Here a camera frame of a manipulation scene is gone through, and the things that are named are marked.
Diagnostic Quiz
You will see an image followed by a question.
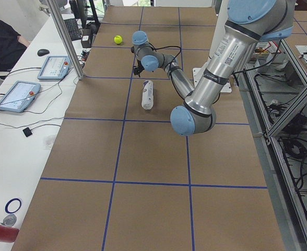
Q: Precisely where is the aluminium frame post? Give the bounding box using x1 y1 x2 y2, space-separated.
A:
46 0 84 80

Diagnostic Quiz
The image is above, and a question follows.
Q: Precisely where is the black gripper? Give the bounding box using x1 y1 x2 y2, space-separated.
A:
133 66 143 76

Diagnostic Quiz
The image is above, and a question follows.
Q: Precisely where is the black computer mouse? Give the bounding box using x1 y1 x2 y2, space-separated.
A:
37 49 50 56

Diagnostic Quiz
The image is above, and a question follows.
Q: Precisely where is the black box on desk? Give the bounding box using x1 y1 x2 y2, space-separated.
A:
81 29 93 48

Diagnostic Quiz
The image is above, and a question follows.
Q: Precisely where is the black keyboard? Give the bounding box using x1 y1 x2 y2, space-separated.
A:
64 18 81 41

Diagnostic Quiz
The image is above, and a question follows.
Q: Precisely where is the person in black shirt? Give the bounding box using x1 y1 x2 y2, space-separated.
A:
0 20 30 72

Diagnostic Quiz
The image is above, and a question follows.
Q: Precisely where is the silver round lid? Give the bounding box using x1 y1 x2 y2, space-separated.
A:
2 214 17 227

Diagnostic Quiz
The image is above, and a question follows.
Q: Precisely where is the blue tape roll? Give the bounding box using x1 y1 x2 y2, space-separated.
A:
4 198 22 214

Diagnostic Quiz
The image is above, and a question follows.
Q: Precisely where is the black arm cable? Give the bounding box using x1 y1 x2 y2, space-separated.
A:
153 45 183 69

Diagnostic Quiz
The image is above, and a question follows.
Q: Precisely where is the upper teach pendant tablet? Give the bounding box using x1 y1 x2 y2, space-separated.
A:
37 55 71 81

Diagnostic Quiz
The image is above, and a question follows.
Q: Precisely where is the lower teach pendant tablet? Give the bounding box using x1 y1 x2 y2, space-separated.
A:
0 81 41 113

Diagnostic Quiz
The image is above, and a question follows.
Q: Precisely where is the teach pendant tablet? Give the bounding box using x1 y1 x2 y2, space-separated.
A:
37 55 71 81
0 81 41 113

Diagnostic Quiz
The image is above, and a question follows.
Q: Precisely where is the small black square puck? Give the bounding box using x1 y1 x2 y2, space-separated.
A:
22 127 32 137

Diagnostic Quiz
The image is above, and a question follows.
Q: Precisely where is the far yellow tennis ball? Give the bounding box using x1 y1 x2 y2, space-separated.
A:
114 35 123 45

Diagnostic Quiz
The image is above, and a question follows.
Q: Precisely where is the red cylinder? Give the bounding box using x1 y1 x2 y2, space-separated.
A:
0 225 19 243

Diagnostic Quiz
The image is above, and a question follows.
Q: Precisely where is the white blue tennis ball can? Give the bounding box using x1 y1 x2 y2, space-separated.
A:
141 80 154 110

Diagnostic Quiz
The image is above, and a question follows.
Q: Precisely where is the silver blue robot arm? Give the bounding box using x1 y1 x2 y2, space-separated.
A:
131 1 295 136

